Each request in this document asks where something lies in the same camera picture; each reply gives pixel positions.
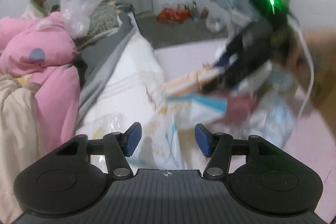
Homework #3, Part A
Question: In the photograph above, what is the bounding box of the red plastic bag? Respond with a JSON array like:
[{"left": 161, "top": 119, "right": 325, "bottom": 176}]
[{"left": 157, "top": 8, "right": 190, "bottom": 24}]

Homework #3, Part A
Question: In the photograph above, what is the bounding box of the white cable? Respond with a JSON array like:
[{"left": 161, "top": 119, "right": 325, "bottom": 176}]
[{"left": 287, "top": 11, "right": 316, "bottom": 119}]

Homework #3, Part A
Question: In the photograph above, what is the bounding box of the pink quilt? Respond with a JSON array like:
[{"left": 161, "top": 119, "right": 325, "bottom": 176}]
[{"left": 1, "top": 12, "right": 81, "bottom": 151}]

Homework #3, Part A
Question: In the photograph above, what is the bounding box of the person's right hand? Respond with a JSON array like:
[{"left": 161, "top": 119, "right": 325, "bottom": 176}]
[{"left": 282, "top": 29, "right": 321, "bottom": 89}]

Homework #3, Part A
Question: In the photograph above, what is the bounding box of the grey bedding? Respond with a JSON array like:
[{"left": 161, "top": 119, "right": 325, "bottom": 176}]
[{"left": 73, "top": 1, "right": 135, "bottom": 124}]

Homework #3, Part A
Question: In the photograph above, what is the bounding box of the plastic blue cloth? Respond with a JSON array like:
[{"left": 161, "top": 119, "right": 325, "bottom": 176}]
[{"left": 234, "top": 65, "right": 297, "bottom": 148}]

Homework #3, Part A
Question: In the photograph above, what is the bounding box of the seated person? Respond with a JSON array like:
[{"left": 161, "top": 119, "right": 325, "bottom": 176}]
[{"left": 21, "top": 0, "right": 52, "bottom": 19}]

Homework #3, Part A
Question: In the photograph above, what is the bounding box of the clear plastic bag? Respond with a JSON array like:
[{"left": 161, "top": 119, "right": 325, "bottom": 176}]
[{"left": 60, "top": 0, "right": 103, "bottom": 39}]

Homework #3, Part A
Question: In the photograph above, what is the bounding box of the white blue patterned cloth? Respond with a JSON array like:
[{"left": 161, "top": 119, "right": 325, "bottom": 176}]
[{"left": 146, "top": 66, "right": 229, "bottom": 125}]

